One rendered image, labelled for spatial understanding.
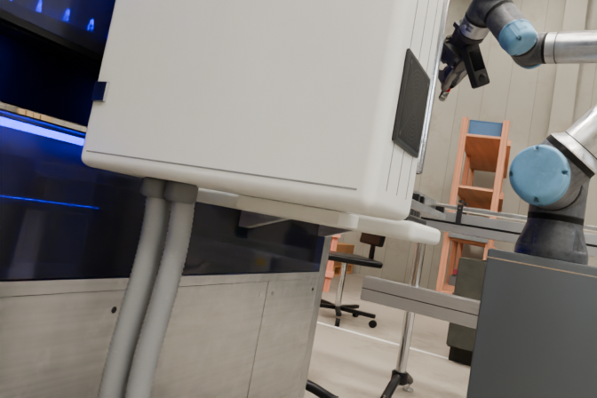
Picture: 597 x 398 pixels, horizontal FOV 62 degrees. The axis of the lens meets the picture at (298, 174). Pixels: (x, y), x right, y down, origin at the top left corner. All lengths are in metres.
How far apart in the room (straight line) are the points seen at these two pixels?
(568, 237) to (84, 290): 0.99
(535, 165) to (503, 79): 8.00
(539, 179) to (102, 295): 0.88
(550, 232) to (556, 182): 0.17
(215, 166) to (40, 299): 0.42
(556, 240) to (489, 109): 7.78
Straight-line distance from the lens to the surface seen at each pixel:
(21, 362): 0.97
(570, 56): 1.35
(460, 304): 2.49
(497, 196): 5.93
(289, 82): 0.65
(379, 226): 0.78
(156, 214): 0.80
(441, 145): 8.89
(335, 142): 0.59
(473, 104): 9.00
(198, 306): 1.26
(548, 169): 1.09
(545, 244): 1.21
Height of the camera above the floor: 0.78
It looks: 5 degrees up
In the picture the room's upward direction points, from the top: 10 degrees clockwise
